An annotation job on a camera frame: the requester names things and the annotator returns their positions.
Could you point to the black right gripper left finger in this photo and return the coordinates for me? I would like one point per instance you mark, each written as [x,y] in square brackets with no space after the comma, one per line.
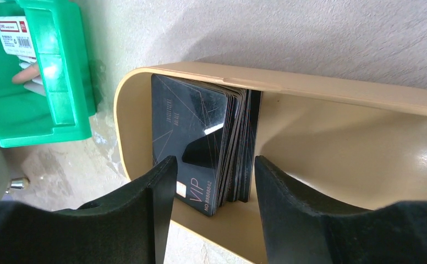
[127,225]

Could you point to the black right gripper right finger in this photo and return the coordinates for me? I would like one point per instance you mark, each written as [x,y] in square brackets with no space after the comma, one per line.
[294,221]

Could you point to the black credit card stack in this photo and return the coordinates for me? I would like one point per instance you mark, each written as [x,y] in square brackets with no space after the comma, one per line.
[211,130]

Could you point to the tan oval tray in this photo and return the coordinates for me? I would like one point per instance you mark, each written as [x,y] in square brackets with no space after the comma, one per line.
[361,143]

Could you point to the green plastic bin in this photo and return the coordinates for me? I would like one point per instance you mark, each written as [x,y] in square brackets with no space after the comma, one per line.
[46,94]

